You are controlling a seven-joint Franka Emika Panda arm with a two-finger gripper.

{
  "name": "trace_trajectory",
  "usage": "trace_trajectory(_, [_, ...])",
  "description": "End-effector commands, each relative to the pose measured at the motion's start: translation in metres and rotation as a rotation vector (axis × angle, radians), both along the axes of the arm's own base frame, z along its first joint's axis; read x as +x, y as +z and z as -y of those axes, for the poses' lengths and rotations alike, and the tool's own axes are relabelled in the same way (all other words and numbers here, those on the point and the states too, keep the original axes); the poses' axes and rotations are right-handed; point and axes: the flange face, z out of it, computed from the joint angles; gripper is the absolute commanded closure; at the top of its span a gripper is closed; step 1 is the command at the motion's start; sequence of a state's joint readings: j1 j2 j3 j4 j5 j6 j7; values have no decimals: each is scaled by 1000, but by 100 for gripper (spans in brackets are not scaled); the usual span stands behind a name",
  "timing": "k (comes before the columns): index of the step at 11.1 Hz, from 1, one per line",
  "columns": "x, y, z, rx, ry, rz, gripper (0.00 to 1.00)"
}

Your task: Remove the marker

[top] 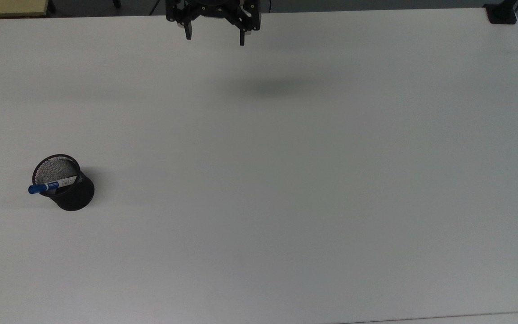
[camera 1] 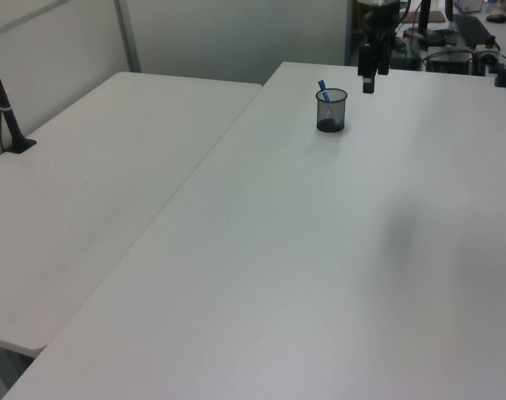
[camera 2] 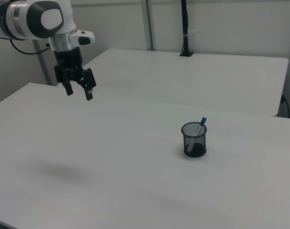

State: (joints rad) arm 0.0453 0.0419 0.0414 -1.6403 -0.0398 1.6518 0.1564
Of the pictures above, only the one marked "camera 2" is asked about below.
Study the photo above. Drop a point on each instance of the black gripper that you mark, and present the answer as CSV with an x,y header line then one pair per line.
x,y
68,59

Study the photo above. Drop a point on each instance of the grey metal post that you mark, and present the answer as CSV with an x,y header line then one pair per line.
x,y
42,66

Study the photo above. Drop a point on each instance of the black pole with white band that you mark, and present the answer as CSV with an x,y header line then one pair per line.
x,y
185,31

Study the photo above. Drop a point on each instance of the white marker with blue cap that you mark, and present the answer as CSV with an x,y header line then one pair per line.
x,y
196,134

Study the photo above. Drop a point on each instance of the grey partition frame post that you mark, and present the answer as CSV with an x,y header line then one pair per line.
x,y
149,23

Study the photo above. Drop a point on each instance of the black mesh pen cup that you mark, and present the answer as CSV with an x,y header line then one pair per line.
x,y
195,146

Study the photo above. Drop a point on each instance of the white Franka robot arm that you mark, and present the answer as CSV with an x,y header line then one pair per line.
x,y
27,19

